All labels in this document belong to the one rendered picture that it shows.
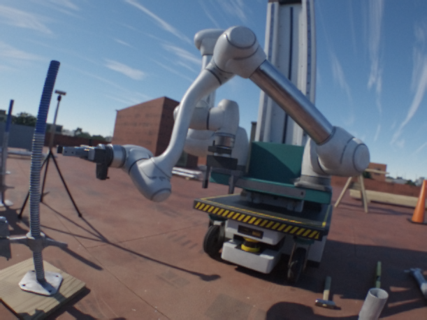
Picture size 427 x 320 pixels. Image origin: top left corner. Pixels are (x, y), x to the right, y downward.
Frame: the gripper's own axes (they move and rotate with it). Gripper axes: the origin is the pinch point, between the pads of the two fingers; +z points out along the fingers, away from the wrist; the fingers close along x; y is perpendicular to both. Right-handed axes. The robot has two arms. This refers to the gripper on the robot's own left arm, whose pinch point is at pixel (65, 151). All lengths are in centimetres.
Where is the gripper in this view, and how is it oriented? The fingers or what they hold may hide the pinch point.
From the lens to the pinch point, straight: 80.0
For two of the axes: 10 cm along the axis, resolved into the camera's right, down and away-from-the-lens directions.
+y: 1.4, -9.9, 0.0
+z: -5.6, -0.8, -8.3
